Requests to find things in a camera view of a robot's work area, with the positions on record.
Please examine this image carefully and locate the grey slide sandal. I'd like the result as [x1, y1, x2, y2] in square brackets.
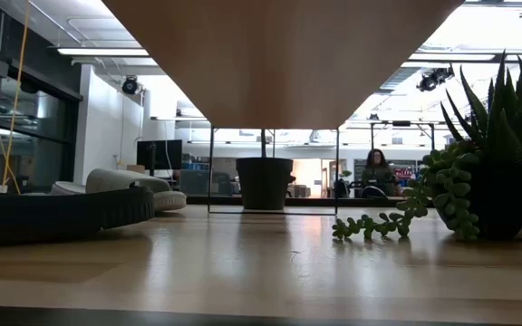
[51, 168, 188, 213]

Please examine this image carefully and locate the black slide sandal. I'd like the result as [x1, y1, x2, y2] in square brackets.
[0, 186, 156, 248]

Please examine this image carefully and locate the leafy green potted plant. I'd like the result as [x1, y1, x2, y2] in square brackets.
[236, 129, 295, 211]

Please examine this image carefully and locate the black computer monitor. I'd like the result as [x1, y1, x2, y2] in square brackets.
[136, 139, 184, 172]

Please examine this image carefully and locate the person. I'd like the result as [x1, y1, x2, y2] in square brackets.
[360, 148, 401, 198]

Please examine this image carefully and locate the round black ceiling speaker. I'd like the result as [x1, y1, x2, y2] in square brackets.
[121, 75, 140, 96]

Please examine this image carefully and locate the black ceiling spotlight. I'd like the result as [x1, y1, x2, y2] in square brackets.
[417, 64, 456, 92]

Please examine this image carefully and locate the ceiling light fixture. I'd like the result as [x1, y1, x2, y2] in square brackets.
[56, 47, 150, 58]
[408, 53, 498, 62]

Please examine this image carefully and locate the succulent plant in dark pot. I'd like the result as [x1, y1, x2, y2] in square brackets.
[332, 49, 522, 242]

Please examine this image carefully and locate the wooden shelf with black frame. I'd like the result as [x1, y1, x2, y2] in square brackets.
[101, 0, 466, 216]

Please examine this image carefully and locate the yellow cable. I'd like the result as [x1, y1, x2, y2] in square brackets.
[0, 0, 31, 196]

